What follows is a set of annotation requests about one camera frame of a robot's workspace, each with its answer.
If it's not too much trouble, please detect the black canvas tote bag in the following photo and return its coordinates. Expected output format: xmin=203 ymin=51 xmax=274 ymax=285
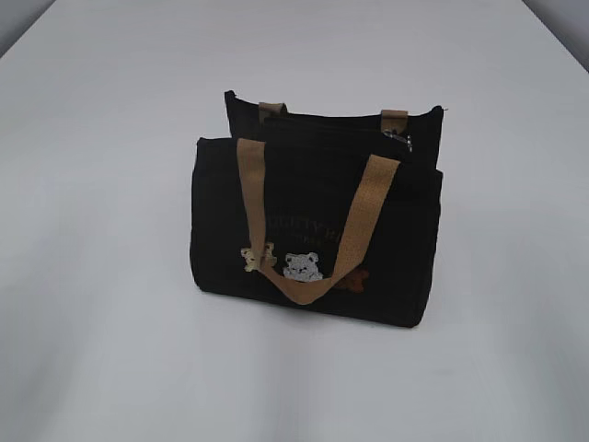
xmin=190 ymin=91 xmax=445 ymax=328

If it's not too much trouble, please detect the silver zipper pull ring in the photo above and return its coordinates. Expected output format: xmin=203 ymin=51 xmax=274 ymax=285
xmin=384 ymin=130 xmax=415 ymax=153

